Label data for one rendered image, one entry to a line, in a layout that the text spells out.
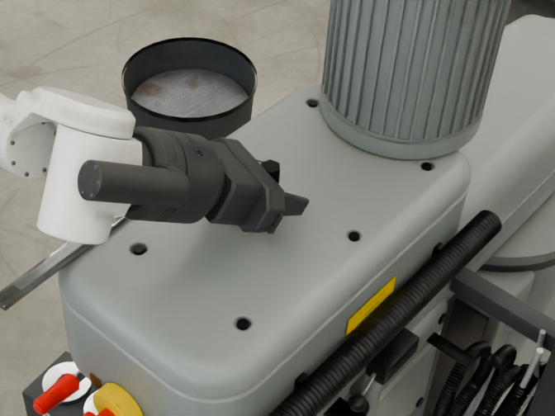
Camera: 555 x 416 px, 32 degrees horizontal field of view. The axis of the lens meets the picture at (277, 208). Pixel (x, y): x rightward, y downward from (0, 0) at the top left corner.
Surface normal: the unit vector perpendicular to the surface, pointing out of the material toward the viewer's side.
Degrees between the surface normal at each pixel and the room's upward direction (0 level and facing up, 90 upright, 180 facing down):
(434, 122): 90
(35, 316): 0
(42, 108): 58
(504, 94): 0
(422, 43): 90
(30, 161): 76
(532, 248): 0
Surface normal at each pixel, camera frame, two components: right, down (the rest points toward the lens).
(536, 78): 0.05, -0.72
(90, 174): -0.70, -0.07
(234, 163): 0.47, -0.80
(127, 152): 0.67, 0.29
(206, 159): 0.68, -0.39
